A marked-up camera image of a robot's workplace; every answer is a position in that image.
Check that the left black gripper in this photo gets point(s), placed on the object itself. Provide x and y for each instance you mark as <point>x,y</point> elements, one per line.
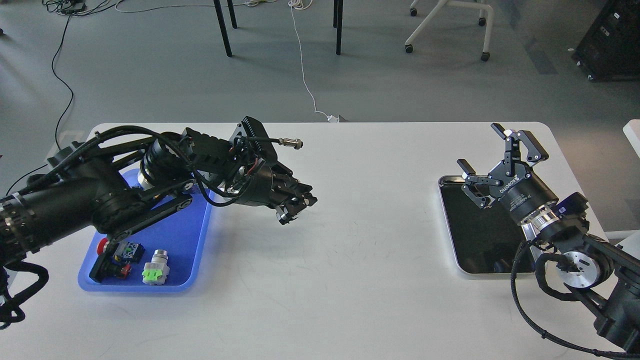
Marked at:
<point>274,187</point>

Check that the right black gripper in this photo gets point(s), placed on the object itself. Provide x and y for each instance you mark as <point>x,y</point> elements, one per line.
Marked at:
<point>522,192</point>

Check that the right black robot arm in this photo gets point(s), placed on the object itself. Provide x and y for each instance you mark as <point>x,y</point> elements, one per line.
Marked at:
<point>574,265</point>

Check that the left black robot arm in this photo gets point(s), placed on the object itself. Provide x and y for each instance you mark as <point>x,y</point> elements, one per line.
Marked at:
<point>128,178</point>

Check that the silver metal tray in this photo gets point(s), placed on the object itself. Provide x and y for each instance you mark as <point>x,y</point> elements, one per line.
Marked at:
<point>484,241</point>

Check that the blue plastic tray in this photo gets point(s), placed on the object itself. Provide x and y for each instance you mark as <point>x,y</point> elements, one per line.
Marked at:
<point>182,235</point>

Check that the white table edge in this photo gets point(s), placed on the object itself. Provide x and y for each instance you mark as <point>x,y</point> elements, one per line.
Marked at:
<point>632,133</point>

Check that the black equipment case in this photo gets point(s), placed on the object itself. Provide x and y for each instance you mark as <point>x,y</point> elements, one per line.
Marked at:
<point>610,49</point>

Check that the green white push button switch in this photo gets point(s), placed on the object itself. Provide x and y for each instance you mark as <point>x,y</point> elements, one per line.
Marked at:
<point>157,271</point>

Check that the red push button switch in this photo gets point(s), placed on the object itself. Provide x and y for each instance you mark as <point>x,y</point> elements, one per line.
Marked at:
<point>121,251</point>

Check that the black red selector switch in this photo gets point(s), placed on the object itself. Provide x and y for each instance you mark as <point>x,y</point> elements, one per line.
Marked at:
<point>105,267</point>

